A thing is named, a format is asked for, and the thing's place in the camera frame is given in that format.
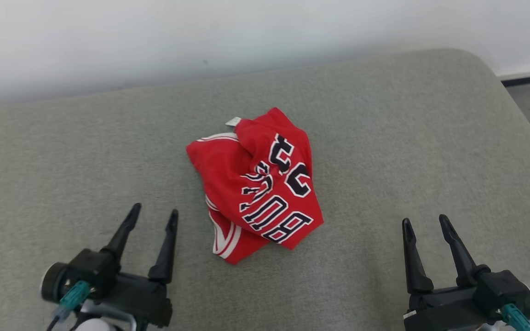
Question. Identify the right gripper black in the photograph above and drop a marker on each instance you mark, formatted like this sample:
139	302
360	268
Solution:
444	312

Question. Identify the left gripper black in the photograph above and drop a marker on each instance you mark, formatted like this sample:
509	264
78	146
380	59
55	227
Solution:
145	301

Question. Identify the red jersey with black lettering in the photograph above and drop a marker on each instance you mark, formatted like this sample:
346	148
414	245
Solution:
228	165

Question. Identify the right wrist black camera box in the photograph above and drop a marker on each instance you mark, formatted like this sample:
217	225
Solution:
499	289

